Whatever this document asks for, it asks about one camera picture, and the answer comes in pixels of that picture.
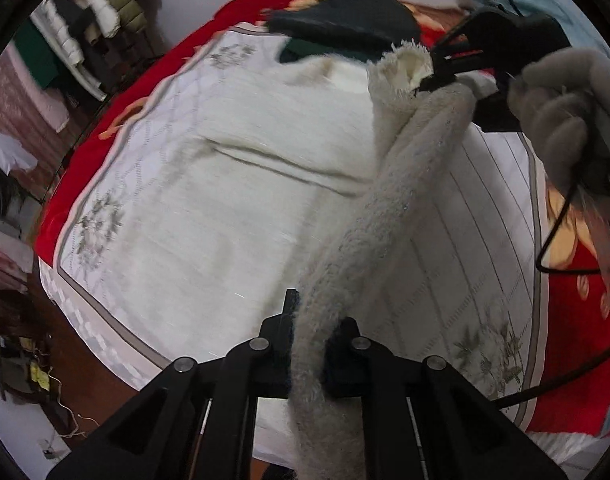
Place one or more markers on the white mattress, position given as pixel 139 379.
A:
pixel 116 347

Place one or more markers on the black leather jacket folded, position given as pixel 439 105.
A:
pixel 362 30

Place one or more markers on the white floral quilted mat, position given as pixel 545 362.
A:
pixel 465 288

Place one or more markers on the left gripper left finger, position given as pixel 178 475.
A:
pixel 278 330

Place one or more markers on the clothes rack with garments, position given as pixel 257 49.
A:
pixel 86 46

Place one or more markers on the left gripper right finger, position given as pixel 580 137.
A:
pixel 341 379

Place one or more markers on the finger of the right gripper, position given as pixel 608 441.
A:
pixel 450 60

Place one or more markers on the grey gloved right hand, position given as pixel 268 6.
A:
pixel 554 99

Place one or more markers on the dark green folded garment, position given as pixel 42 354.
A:
pixel 297 49

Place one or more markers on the white tweed jacket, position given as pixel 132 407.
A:
pixel 308 176

